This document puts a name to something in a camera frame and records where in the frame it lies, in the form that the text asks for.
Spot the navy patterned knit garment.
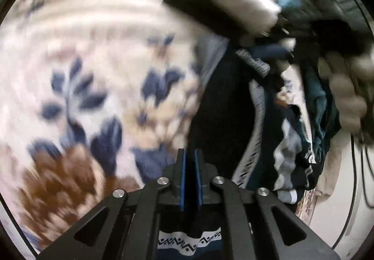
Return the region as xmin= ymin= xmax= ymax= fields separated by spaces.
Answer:
xmin=157 ymin=44 xmax=311 ymax=259

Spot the white and black garment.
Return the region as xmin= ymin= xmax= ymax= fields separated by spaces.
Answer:
xmin=163 ymin=0 xmax=281 ymax=38

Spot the person's hand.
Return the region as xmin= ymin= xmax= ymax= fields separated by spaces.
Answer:
xmin=318 ymin=48 xmax=373 ymax=136

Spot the dark teal plush quilt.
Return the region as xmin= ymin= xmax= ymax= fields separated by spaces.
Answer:
xmin=302 ymin=67 xmax=341 ymax=164

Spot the floral bed blanket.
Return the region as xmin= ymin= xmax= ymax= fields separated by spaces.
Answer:
xmin=0 ymin=0 xmax=322 ymax=254

